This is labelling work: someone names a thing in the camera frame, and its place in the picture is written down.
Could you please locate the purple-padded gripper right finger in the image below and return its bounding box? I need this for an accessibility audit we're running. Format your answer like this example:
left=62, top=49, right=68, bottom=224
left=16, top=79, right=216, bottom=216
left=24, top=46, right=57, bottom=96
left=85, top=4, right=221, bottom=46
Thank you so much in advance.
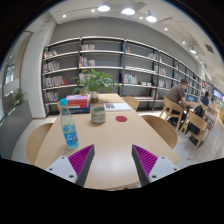
left=132, top=145, right=179, bottom=186

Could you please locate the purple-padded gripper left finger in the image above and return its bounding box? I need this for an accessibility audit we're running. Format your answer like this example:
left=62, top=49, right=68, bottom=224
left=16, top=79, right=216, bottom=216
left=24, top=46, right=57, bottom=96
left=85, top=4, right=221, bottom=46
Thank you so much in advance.
left=47, top=145, right=95, bottom=187

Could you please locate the clear plastic water bottle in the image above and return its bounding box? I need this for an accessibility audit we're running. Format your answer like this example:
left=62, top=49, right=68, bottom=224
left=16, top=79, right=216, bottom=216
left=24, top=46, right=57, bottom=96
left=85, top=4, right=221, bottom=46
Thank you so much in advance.
left=60, top=98, right=79, bottom=149

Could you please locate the wooden chair near left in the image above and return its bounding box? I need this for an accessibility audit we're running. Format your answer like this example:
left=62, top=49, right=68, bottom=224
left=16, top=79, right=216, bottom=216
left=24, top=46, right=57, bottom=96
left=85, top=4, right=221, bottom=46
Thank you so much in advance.
left=26, top=123, right=52, bottom=164

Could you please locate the wooden chair near right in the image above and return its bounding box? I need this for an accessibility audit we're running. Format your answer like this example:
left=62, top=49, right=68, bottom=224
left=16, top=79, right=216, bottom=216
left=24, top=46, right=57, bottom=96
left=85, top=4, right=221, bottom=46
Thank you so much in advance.
left=142, top=115, right=178, bottom=149

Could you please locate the dark blue bottom book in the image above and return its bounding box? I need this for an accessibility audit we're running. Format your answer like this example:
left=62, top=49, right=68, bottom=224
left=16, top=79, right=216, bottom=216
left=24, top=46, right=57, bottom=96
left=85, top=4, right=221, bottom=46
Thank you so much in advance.
left=68, top=107, right=90, bottom=114

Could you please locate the round red coaster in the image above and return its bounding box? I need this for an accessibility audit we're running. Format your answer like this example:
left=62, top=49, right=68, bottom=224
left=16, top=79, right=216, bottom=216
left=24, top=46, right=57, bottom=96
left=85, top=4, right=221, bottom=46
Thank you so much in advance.
left=115, top=116, right=127, bottom=122

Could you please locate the grey-green ceramic cup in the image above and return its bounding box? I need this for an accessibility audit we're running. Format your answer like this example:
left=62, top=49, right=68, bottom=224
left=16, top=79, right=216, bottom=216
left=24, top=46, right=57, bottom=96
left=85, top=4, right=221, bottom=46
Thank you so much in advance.
left=91, top=106, right=106, bottom=124

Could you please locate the wooden chair behind man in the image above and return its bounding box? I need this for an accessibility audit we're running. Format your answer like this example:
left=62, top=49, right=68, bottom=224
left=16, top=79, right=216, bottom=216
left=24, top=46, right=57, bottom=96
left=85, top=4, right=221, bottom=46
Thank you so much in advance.
left=162, top=97, right=184, bottom=129

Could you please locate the wooden chair right foreground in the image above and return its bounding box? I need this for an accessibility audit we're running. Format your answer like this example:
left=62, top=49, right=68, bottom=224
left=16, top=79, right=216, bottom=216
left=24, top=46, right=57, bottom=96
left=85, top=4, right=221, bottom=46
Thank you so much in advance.
left=180, top=110, right=210, bottom=160

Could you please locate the red book in stack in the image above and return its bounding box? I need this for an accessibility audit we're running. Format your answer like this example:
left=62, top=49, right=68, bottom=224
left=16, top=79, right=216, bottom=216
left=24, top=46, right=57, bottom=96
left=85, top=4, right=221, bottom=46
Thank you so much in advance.
left=67, top=100, right=88, bottom=108

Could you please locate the wooden chair far left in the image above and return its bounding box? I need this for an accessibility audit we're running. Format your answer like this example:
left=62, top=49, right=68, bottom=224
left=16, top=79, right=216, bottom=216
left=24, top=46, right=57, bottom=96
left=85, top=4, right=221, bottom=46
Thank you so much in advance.
left=57, top=101, right=61, bottom=112

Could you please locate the wooden chair far right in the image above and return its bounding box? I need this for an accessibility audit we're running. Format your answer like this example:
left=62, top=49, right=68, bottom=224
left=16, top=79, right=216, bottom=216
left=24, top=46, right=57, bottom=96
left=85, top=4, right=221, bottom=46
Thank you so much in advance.
left=123, top=97, right=139, bottom=110

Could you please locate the pink top book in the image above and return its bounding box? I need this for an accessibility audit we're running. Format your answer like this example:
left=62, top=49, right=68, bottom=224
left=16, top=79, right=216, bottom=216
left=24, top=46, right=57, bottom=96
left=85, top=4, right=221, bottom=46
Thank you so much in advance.
left=66, top=95, right=88, bottom=101

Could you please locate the open magazine on table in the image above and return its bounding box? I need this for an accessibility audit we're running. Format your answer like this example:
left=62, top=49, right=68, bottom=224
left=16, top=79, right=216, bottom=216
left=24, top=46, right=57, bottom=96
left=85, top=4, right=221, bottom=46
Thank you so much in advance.
left=104, top=103, right=131, bottom=111

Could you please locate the black backpack on chair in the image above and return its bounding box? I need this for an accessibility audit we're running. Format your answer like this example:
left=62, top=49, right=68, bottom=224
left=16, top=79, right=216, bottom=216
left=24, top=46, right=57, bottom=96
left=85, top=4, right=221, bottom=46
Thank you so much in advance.
left=188, top=105, right=205, bottom=135

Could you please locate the seated man brown shirt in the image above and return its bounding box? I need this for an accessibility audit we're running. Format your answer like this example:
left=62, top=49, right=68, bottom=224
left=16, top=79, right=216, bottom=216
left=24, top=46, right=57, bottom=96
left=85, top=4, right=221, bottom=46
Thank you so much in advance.
left=167, top=79, right=194, bottom=125

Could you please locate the potted green plant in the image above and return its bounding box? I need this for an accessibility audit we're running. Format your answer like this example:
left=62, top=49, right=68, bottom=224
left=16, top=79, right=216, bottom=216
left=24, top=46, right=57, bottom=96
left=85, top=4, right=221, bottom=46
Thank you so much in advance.
left=72, top=69, right=120, bottom=103

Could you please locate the small plant on ledge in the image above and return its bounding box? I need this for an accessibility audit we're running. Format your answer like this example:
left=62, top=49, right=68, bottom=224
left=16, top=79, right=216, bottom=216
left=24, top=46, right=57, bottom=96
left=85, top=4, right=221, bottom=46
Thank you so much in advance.
left=13, top=90, right=24, bottom=106

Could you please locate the large grey bookshelf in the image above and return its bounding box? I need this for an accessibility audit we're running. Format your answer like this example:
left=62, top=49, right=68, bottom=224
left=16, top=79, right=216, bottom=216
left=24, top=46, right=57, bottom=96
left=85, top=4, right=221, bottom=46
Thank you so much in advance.
left=42, top=36, right=202, bottom=115

